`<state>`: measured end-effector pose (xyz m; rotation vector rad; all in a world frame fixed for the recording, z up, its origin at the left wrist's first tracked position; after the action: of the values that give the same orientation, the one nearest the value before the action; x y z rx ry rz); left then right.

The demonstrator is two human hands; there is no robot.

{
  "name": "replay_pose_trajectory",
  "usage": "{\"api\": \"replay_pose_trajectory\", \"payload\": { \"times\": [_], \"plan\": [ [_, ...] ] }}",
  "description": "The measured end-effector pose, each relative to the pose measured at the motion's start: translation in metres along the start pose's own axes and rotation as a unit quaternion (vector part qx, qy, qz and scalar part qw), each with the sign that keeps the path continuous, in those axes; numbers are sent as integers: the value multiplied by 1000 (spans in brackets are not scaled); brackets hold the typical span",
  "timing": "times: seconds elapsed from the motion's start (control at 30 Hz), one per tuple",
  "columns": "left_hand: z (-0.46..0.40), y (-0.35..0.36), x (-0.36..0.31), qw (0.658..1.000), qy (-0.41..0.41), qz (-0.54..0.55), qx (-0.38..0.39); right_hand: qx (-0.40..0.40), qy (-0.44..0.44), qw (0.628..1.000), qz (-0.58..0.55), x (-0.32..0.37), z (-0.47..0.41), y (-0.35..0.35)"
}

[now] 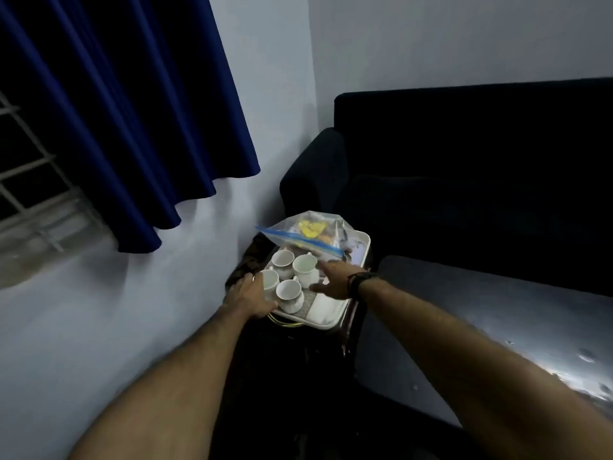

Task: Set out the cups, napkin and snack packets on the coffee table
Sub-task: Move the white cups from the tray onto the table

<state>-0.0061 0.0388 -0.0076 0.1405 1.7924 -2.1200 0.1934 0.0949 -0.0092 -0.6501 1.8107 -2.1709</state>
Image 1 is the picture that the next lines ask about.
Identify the person's left hand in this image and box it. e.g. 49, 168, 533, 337
223, 272, 279, 322

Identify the person's right hand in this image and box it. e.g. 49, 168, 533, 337
310, 261, 359, 301

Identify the white serving tray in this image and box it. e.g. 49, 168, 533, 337
259, 229, 372, 330

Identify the person's right forearm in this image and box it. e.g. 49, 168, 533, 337
357, 277, 613, 460

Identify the person's left forearm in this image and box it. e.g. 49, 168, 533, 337
67, 302, 242, 460

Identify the white paper napkin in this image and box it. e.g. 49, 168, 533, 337
306, 298, 346, 327

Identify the dark wooden side table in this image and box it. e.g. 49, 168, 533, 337
224, 232, 375, 362

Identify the black wristband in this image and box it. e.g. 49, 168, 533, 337
347, 271, 379, 300

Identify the yellow snack packet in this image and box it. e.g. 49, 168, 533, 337
298, 220, 329, 239

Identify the clear zip bag blue seal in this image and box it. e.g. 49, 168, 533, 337
255, 211, 358, 259

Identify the grey glossy coffee table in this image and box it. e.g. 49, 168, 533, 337
353, 255, 613, 429

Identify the dark blue sofa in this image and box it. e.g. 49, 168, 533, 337
279, 77, 613, 298

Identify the blue curtain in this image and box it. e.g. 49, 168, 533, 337
0, 0, 261, 254

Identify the white window grille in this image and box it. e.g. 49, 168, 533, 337
0, 91, 113, 254

